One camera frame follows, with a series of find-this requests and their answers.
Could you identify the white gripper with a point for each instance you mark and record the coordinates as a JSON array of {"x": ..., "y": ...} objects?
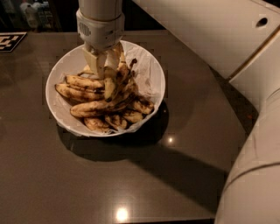
[{"x": 101, "y": 32}]

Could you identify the spotted ripe banana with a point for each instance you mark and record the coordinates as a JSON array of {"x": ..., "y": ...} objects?
[{"x": 110, "y": 84}]

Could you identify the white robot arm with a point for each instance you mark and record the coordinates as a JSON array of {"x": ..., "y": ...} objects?
[{"x": 238, "y": 39}]

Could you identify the back banana with stem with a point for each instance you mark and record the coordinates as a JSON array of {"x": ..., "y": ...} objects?
[{"x": 122, "y": 70}]

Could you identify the upper left spotted banana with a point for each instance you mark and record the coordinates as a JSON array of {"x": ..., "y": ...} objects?
[{"x": 84, "y": 82}]

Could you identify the lower left spotted banana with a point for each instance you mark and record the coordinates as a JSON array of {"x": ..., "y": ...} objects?
[{"x": 79, "y": 95}]

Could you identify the white bowl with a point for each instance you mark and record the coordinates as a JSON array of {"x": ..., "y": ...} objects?
[{"x": 150, "y": 79}]

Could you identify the middle curved banana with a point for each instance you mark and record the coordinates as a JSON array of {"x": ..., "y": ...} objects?
[{"x": 124, "y": 97}]

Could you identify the long front spotted banana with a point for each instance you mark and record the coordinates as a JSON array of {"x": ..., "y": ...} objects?
[{"x": 88, "y": 109}]

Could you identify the right dark spotted banana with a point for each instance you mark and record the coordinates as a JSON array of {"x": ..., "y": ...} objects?
[{"x": 142, "y": 105}]

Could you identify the bottom middle banana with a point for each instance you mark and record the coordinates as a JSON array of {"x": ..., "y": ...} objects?
[{"x": 116, "y": 121}]

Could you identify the bottom right small banana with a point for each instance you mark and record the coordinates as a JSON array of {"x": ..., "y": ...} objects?
[{"x": 132, "y": 116}]

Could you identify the bottom left banana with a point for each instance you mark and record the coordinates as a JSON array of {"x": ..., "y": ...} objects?
[{"x": 96, "y": 124}]

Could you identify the white plastic jug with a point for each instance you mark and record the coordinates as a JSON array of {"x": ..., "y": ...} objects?
[{"x": 32, "y": 17}]

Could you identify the black white fiducial marker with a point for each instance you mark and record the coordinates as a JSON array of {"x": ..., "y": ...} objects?
[{"x": 10, "y": 40}]

